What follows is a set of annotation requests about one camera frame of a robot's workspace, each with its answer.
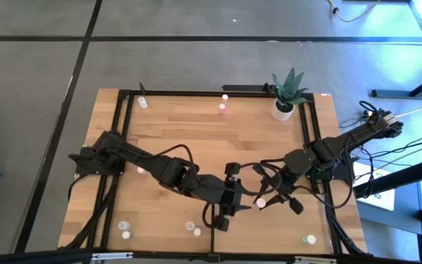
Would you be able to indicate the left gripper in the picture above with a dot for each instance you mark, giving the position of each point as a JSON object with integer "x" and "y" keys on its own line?
{"x": 231, "y": 198}

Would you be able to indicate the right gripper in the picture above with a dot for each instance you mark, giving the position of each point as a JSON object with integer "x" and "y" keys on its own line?
{"x": 282, "y": 181}

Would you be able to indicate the pink medicine bottle white cap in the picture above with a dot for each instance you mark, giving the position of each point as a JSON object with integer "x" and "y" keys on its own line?
{"x": 222, "y": 108}
{"x": 140, "y": 170}
{"x": 261, "y": 202}

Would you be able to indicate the yellow medicine bottle white cap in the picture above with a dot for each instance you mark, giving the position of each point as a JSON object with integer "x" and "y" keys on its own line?
{"x": 225, "y": 97}
{"x": 196, "y": 231}

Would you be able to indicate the white translucent medicine bottle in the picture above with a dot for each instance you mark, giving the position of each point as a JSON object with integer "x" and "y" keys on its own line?
{"x": 124, "y": 225}
{"x": 190, "y": 226}
{"x": 142, "y": 102}

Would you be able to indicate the green medicine bottle white cap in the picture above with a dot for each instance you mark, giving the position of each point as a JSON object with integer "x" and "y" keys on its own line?
{"x": 309, "y": 239}
{"x": 126, "y": 234}

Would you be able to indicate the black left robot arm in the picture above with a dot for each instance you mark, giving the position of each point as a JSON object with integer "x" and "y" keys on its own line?
{"x": 141, "y": 155}

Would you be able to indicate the silver aluminium bar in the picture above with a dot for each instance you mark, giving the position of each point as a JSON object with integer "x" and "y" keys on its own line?
{"x": 315, "y": 259}
{"x": 112, "y": 256}

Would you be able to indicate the green plant in white pot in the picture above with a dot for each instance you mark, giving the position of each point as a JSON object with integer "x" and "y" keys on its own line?
{"x": 282, "y": 111}

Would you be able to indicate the yellow power strip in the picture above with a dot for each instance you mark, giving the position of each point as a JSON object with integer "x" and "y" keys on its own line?
{"x": 365, "y": 116}

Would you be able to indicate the black desk legs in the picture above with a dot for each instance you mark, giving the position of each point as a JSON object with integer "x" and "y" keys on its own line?
{"x": 390, "y": 93}

